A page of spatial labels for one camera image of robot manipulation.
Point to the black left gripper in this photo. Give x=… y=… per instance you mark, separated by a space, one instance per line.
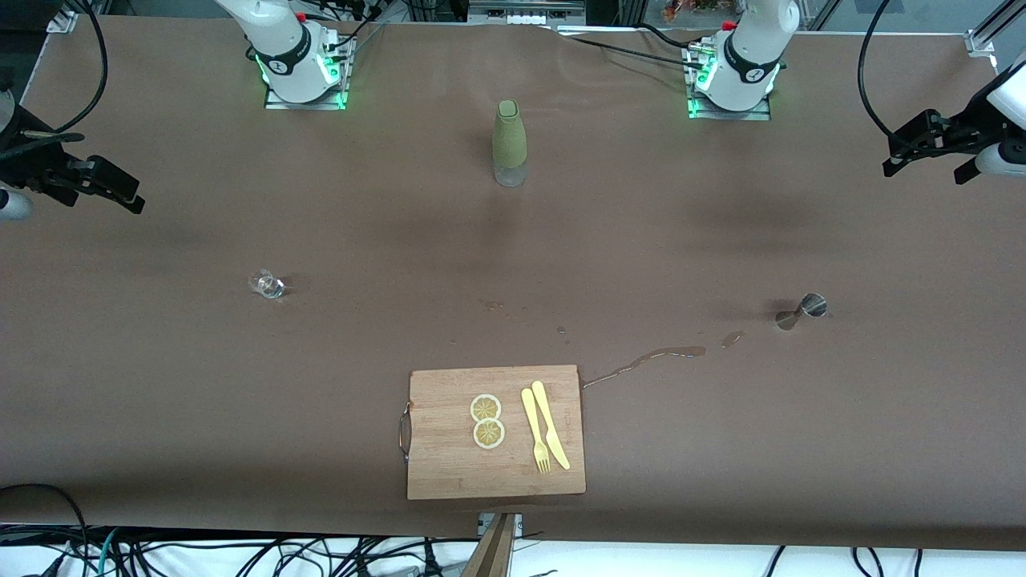
x=967 y=131

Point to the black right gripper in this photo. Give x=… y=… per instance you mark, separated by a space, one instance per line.
x=22 y=154

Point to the small clear glass shaker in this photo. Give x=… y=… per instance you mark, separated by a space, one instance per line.
x=267 y=284

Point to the steel measuring cup jigger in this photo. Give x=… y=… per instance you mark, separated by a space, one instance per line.
x=813 y=304

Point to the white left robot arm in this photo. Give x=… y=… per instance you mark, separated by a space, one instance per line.
x=749 y=72

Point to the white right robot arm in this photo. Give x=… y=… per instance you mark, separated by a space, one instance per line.
x=288 y=56

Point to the brown table cover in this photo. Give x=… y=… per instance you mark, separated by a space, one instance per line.
x=240 y=401

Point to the small liquid spill puddle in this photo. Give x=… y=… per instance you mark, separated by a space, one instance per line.
x=732 y=339

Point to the long liquid spill puddle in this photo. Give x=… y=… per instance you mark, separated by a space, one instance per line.
x=673 y=351

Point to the green sleeved glass bottle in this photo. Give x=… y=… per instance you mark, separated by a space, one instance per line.
x=510 y=136

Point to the grey metal device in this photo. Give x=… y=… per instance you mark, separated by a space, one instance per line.
x=525 y=10

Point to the wooden cutting board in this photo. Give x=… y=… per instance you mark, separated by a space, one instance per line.
x=449 y=449

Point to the lemon slice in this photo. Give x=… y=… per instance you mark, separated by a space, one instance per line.
x=489 y=433
x=486 y=408

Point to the yellow plastic knife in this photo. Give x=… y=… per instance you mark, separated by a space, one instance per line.
x=545 y=409

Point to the yellow plastic fork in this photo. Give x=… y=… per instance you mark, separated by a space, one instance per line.
x=531 y=413

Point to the aluminium frame corner bracket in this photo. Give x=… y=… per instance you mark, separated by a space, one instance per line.
x=62 y=22
x=979 y=44

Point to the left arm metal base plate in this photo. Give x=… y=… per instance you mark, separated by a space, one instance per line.
x=725 y=115

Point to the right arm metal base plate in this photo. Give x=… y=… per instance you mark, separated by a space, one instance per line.
x=304 y=105

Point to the small metal bracket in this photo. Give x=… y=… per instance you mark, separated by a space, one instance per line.
x=484 y=522

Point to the wooden post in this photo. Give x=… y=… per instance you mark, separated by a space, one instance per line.
x=493 y=553

